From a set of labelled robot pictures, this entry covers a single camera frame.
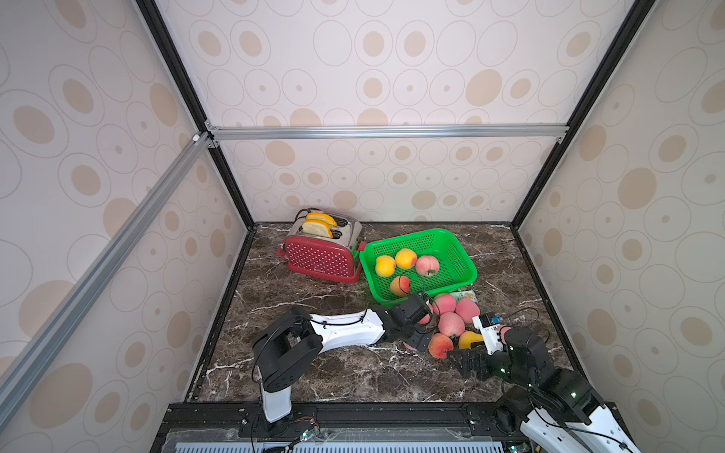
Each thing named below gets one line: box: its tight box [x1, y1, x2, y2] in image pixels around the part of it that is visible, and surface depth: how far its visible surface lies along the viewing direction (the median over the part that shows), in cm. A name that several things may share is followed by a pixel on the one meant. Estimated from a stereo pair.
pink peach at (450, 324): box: [438, 311, 466, 337], surface depth 86 cm
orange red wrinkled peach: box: [428, 332, 455, 360], surface depth 83 cm
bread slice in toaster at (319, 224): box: [302, 213, 338, 239], surface depth 94 cm
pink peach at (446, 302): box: [433, 293, 456, 315], surface depth 91 cm
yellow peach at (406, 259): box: [395, 248, 418, 270], surface depth 102 cm
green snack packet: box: [449, 289, 478, 304], surface depth 99 cm
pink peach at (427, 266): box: [415, 255, 440, 278], surface depth 100 cm
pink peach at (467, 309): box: [455, 298, 481, 324], surface depth 91 cm
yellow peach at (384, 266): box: [374, 254, 396, 278], surface depth 102 cm
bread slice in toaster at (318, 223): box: [302, 211, 338, 234], surface depth 94 cm
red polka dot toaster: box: [275, 208, 367, 285], surface depth 96 cm
